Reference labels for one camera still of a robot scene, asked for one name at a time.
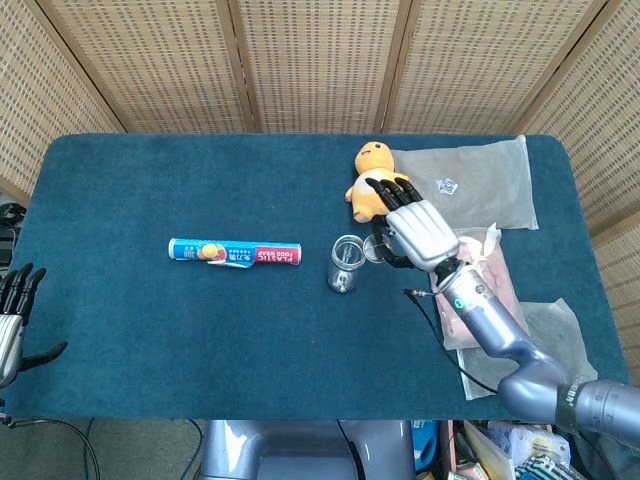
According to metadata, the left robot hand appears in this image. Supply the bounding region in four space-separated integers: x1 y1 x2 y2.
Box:
0 262 69 389

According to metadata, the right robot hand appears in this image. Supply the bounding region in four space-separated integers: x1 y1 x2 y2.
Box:
364 177 461 272

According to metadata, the jar lid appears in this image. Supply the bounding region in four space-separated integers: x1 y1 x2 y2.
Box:
361 234 389 264

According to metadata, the clear bag with pink contents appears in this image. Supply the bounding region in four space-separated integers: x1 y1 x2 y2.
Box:
434 222 529 352

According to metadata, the grey frosted zip bag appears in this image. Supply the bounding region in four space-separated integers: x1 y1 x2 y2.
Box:
389 134 541 232

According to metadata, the yellow plush toy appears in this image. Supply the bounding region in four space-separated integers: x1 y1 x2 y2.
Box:
343 140 414 224

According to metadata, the clear glass bottle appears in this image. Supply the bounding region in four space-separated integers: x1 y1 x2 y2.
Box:
325 234 367 295

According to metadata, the dark equipment box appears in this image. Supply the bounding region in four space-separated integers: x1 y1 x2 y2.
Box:
0 201 25 262

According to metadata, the plastic wrap box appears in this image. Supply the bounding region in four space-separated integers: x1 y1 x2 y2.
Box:
167 236 304 272

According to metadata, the translucent empty zip bag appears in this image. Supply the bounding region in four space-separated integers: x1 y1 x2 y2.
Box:
456 297 599 402

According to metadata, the teal blue table cloth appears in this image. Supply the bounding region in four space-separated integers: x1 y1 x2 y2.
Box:
1 133 632 422

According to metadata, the woven rattan folding screen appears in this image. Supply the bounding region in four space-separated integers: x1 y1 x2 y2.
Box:
0 0 640 352

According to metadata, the blue carton package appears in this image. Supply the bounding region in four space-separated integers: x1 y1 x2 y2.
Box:
411 419 440 472

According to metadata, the white crumpled plastic bag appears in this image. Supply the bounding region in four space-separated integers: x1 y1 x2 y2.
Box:
485 419 572 469

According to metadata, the grey robot torso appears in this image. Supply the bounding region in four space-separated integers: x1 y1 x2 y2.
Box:
198 419 417 480

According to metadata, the black cable with connector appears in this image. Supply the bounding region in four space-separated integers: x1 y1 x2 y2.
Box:
403 286 502 396

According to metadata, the black floor cable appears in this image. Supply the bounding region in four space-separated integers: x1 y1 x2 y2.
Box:
0 413 104 480

